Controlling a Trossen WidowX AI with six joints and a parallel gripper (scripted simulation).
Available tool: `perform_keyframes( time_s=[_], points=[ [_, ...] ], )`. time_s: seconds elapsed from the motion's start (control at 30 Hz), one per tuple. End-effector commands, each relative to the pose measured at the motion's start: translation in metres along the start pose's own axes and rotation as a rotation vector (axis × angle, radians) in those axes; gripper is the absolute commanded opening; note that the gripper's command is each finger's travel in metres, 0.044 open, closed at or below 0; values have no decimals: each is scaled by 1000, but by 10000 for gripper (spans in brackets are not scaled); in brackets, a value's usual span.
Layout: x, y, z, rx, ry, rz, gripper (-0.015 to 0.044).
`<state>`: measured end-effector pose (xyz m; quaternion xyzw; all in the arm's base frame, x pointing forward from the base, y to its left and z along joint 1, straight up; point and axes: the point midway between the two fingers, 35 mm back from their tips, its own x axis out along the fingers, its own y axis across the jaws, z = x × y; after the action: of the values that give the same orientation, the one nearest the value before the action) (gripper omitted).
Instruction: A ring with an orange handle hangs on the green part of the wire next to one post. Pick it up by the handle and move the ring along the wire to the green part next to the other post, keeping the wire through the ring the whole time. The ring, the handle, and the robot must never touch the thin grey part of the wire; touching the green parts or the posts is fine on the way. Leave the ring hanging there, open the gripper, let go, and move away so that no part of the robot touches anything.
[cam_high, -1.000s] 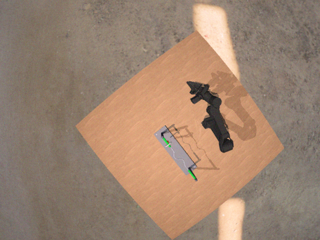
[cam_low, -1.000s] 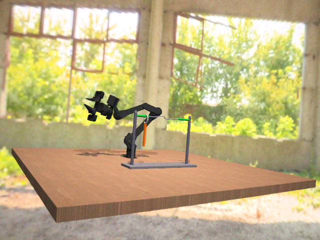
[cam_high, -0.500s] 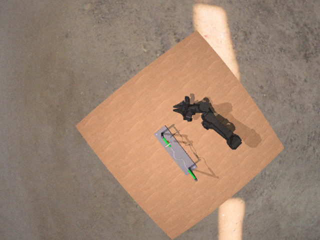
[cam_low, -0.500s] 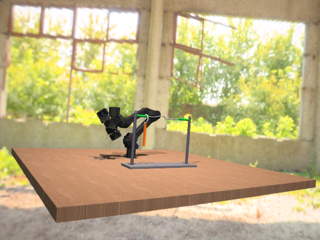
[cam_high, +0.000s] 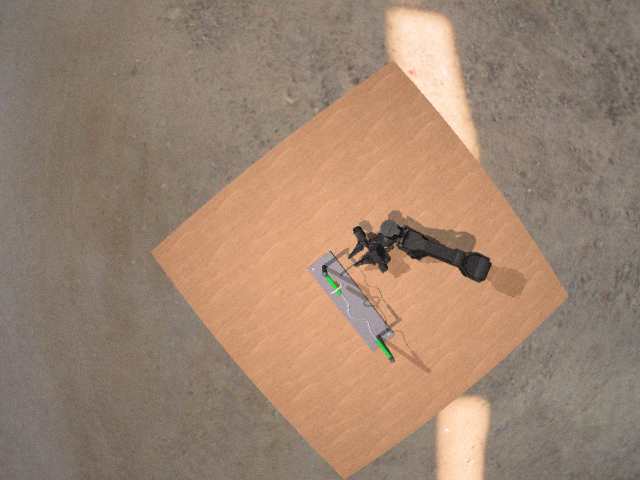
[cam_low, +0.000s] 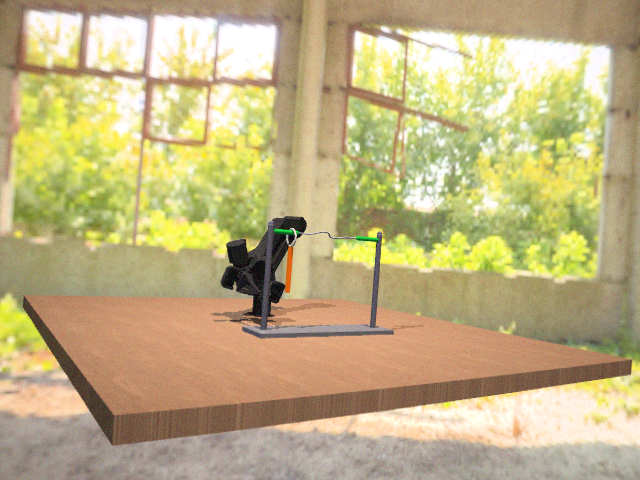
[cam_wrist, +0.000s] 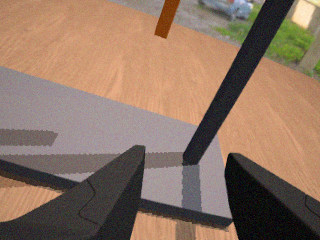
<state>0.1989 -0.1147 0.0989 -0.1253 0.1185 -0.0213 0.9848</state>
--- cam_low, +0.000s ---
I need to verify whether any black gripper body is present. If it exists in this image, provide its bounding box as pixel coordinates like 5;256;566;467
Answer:
220;265;285;304

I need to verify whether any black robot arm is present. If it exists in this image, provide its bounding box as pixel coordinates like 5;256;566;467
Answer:
226;216;307;317

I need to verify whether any orange handle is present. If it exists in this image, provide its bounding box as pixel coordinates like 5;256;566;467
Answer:
285;228;297;293

